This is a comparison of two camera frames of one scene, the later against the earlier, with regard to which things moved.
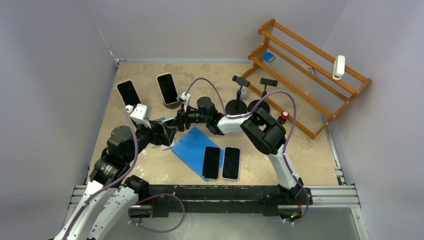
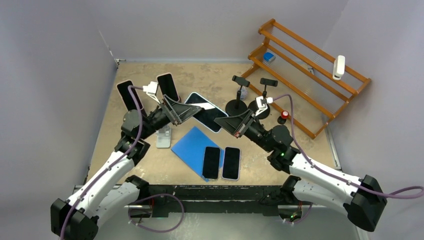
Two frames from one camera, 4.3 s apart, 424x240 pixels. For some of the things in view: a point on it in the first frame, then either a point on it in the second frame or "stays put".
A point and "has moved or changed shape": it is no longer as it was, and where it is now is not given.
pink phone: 167,88 stays put
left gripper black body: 159,138 -> 164,116
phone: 211,163 stays put
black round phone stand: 238,106 stays put
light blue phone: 168,121 has moved or changed shape
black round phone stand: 264,104 stays put
